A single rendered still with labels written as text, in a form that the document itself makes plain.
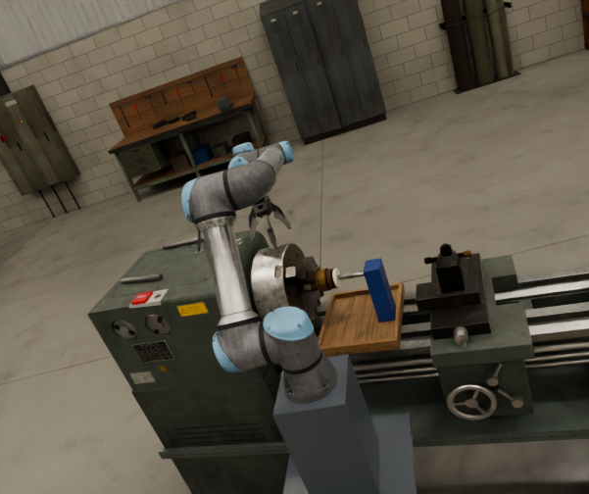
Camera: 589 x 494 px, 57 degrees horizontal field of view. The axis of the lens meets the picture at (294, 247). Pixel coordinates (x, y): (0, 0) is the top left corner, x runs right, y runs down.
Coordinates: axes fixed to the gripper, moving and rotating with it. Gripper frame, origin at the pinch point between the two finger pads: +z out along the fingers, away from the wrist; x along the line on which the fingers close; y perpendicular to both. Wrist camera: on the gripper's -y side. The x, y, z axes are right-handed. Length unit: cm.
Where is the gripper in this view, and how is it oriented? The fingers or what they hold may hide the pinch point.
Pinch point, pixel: (271, 235)
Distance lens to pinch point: 201.9
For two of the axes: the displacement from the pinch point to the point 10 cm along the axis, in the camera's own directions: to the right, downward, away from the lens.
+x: -9.5, 3.0, 0.2
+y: -0.8, -3.1, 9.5
